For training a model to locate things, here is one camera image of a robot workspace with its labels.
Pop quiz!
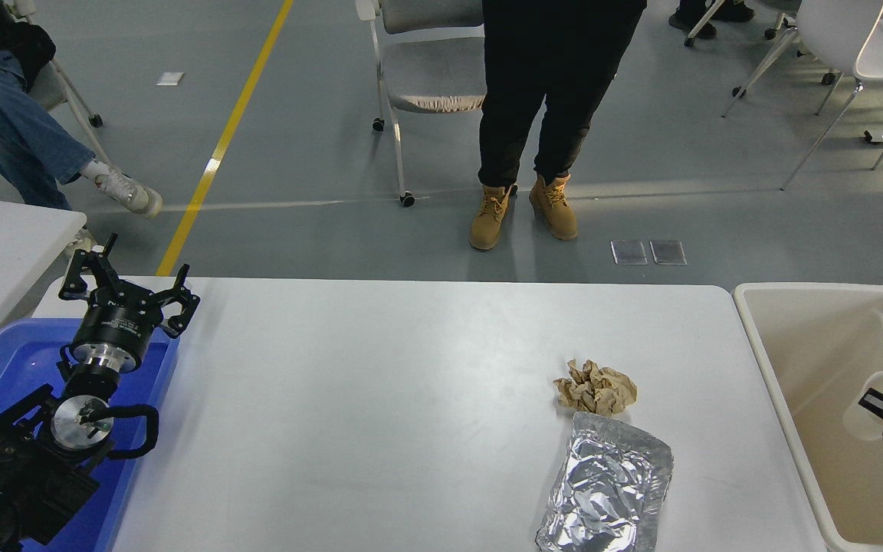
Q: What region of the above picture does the blue plastic tray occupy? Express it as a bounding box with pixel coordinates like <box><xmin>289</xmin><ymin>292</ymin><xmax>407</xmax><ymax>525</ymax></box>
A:
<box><xmin>0</xmin><ymin>318</ymin><xmax>182</xmax><ymax>552</ymax></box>

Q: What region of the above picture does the foil tray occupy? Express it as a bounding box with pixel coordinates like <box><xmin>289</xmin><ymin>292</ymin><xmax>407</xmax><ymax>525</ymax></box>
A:
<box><xmin>535</xmin><ymin>412</ymin><xmax>675</xmax><ymax>552</ymax></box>

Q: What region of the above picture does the grey chair with casters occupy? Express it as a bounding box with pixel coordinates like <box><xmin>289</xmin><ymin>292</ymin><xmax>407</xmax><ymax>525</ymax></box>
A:
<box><xmin>683</xmin><ymin>0</ymin><xmax>841</xmax><ymax>120</ymax></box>

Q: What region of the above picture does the large pale plastic bin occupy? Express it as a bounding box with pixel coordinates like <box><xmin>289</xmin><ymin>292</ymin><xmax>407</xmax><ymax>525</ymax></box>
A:
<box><xmin>733</xmin><ymin>282</ymin><xmax>883</xmax><ymax>552</ymax></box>

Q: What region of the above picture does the person in dark shoes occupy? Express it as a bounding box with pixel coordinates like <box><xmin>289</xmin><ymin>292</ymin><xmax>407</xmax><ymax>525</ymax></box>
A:
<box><xmin>669</xmin><ymin>0</ymin><xmax>757</xmax><ymax>39</ymax></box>

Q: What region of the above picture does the standing person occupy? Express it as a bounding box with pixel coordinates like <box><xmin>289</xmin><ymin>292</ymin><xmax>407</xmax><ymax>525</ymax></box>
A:
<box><xmin>468</xmin><ymin>0</ymin><xmax>648</xmax><ymax>251</ymax></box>

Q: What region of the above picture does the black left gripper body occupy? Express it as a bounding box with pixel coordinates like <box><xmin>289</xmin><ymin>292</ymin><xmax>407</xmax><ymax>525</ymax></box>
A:
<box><xmin>71</xmin><ymin>295</ymin><xmax>160</xmax><ymax>361</ymax></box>

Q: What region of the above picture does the grey padded rolling chair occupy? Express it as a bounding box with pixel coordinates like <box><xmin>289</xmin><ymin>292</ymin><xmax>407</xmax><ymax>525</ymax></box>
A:
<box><xmin>355</xmin><ymin>0</ymin><xmax>487</xmax><ymax>208</ymax></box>

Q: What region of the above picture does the tan paper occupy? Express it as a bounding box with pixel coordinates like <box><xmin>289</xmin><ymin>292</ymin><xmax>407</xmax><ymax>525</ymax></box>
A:
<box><xmin>553</xmin><ymin>359</ymin><xmax>638</xmax><ymax>418</ymax></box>

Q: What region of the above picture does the seated person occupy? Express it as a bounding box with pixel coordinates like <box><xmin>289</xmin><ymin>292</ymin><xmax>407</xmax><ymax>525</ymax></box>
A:
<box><xmin>0</xmin><ymin>0</ymin><xmax>164</xmax><ymax>254</ymax></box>

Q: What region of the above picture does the white plastic chair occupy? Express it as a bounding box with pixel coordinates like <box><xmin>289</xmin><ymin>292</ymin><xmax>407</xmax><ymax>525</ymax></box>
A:
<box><xmin>781</xmin><ymin>0</ymin><xmax>883</xmax><ymax>192</ymax></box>

